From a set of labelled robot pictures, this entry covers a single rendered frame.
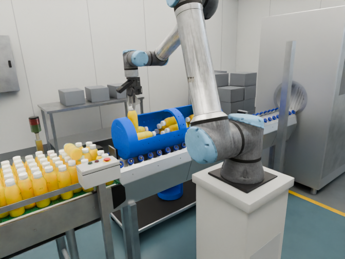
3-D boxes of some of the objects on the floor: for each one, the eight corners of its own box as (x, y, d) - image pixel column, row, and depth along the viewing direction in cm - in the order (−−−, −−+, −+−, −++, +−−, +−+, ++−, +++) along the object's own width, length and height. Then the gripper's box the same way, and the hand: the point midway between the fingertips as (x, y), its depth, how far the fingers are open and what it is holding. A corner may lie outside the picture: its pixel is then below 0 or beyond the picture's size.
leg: (272, 184, 317) (276, 137, 298) (269, 186, 314) (274, 139, 295) (268, 183, 321) (272, 136, 303) (265, 184, 318) (269, 137, 299)
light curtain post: (277, 217, 256) (296, 40, 205) (274, 219, 252) (292, 40, 202) (272, 214, 260) (289, 40, 210) (268, 216, 257) (285, 40, 207)
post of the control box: (122, 317, 163) (105, 180, 134) (116, 321, 161) (97, 182, 132) (119, 312, 166) (102, 177, 137) (114, 316, 164) (95, 180, 135)
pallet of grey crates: (253, 128, 548) (257, 72, 513) (229, 135, 502) (231, 75, 467) (213, 117, 640) (214, 70, 605) (190, 124, 594) (189, 72, 559)
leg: (143, 273, 195) (137, 203, 177) (136, 277, 192) (130, 206, 174) (139, 269, 200) (133, 200, 181) (133, 272, 197) (126, 203, 178)
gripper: (142, 76, 162) (145, 109, 168) (134, 75, 171) (136, 106, 177) (131, 77, 157) (133, 111, 163) (122, 76, 166) (126, 108, 172)
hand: (131, 107), depth 168 cm, fingers closed on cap, 4 cm apart
